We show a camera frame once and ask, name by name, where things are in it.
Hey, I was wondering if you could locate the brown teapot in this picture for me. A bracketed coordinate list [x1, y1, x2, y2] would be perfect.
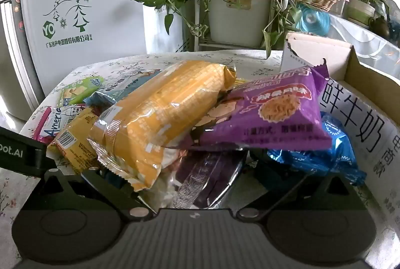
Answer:
[369, 16, 391, 38]

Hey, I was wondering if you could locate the white magenta snack packet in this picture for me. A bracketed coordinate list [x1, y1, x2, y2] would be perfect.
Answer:
[33, 103, 86, 145]

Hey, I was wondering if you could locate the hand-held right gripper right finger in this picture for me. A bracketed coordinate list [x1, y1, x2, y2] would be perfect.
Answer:
[236, 175, 357, 222]

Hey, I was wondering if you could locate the green snack packet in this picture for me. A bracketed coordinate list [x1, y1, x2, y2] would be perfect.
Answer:
[59, 76, 105, 107]

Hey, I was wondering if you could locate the dark purple clear packet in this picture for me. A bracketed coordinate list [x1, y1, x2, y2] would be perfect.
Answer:
[172, 150, 246, 210]

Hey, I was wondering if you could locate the light blue snack packet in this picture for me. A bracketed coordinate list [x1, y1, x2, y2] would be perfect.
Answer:
[84, 69, 163, 107]

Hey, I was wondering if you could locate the pink white snack packet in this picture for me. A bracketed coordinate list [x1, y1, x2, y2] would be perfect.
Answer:
[47, 107, 104, 176]

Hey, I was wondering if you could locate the clear grey table cover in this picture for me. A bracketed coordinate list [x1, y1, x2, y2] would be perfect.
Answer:
[325, 13, 400, 79]

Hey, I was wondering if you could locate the floral tablecloth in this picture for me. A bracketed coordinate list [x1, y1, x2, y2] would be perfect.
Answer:
[0, 50, 388, 257]

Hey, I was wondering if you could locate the white bucket planter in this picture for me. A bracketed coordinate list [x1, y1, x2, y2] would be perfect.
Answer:
[206, 0, 276, 48]

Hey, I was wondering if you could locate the purple noodle snack packet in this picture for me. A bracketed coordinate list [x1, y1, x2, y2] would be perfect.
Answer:
[165, 64, 332, 151]

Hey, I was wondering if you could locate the white metal plant rack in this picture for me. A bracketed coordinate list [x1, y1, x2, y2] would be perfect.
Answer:
[183, 0, 290, 52]

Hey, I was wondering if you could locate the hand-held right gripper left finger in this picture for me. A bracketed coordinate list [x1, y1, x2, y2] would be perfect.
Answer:
[44, 168, 157, 221]

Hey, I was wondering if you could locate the cardboard box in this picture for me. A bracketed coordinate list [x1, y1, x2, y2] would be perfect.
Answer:
[279, 32, 400, 245]

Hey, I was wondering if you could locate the green plant pot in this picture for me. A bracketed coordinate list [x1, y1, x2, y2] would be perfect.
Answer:
[345, 0, 376, 27]

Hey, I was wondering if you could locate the large yellow snack packet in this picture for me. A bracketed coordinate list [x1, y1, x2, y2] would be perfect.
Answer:
[87, 60, 237, 193]

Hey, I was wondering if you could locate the clear snack packet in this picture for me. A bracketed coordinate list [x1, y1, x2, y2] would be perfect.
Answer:
[137, 160, 188, 210]

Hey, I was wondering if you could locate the blue foil snack packet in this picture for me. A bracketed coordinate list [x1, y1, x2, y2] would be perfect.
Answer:
[267, 112, 367, 187]

